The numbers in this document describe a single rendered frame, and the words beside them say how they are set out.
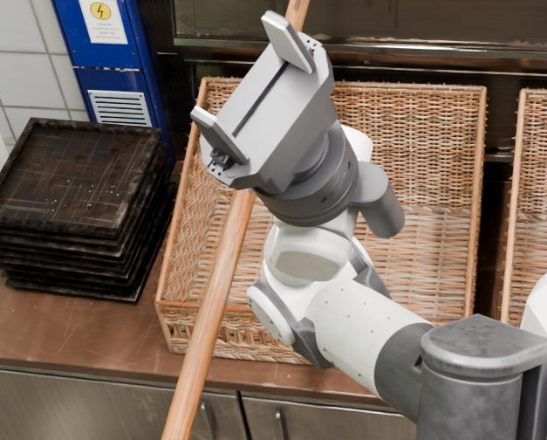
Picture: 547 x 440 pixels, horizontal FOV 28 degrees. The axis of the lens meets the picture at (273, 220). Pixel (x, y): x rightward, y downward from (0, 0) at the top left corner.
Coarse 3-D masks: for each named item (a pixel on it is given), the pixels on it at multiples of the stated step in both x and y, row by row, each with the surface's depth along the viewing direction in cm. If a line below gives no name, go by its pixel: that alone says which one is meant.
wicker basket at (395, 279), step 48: (336, 96) 210; (384, 96) 208; (480, 96) 202; (192, 144) 207; (384, 144) 214; (480, 144) 197; (192, 192) 210; (432, 192) 217; (480, 192) 205; (192, 240) 211; (384, 240) 215; (432, 240) 214; (192, 288) 212; (240, 288) 211; (432, 288) 206; (240, 336) 196
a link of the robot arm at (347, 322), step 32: (256, 288) 119; (352, 288) 116; (384, 288) 120; (288, 320) 117; (320, 320) 115; (352, 320) 111; (384, 320) 108; (416, 320) 107; (320, 352) 116; (352, 352) 109
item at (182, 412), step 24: (240, 192) 142; (240, 216) 140; (240, 240) 138; (216, 264) 135; (216, 288) 132; (216, 312) 130; (192, 336) 128; (216, 336) 129; (192, 360) 125; (192, 384) 123; (192, 408) 122; (168, 432) 119
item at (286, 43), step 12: (264, 24) 76; (276, 24) 75; (288, 24) 74; (276, 36) 77; (288, 36) 75; (276, 48) 79; (288, 48) 77; (300, 48) 77; (288, 60) 80; (300, 60) 78; (312, 60) 79
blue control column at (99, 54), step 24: (72, 0) 207; (120, 0) 205; (72, 24) 212; (72, 48) 216; (96, 48) 215; (120, 48) 214; (144, 48) 214; (96, 72) 220; (120, 72) 219; (144, 72) 217; (144, 96) 222; (96, 120) 230; (168, 144) 233
